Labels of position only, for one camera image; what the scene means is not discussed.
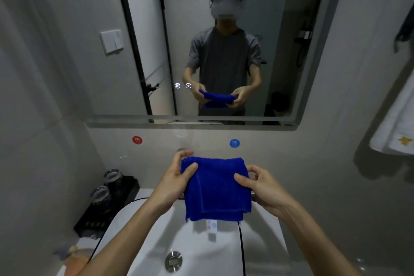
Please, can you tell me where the person's right forearm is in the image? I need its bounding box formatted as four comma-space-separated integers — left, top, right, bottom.
277, 204, 363, 276

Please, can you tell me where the rectangular wall mirror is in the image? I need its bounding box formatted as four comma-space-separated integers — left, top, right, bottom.
25, 0, 351, 132

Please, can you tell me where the black tray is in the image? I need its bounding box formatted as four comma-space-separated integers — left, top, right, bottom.
73, 175, 140, 239

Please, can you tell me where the person's left forearm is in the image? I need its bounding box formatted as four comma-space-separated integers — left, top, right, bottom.
77, 201, 164, 276

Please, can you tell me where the chrome sink drain plug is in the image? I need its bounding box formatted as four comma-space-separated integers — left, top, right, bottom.
164, 251, 183, 273

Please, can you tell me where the hanging white towel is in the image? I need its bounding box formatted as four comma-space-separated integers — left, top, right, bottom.
369, 69, 414, 156

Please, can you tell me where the black towel rack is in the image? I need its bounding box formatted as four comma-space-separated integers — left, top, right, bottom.
393, 4, 414, 53

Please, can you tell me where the blue cloth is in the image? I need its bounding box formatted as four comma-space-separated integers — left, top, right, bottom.
180, 156, 253, 233

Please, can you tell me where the orange spray bottle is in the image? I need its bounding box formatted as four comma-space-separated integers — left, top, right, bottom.
53, 245, 96, 276

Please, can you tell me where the white sink basin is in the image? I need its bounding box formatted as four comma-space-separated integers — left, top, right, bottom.
87, 196, 292, 276

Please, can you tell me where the clear glass cup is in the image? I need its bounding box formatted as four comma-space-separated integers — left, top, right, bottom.
103, 169, 124, 190
90, 185, 113, 212

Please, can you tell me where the person's left hand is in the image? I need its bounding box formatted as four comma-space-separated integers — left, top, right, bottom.
147, 151, 199, 216

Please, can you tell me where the person's right hand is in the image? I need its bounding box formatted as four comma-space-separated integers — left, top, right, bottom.
233, 165, 292, 219

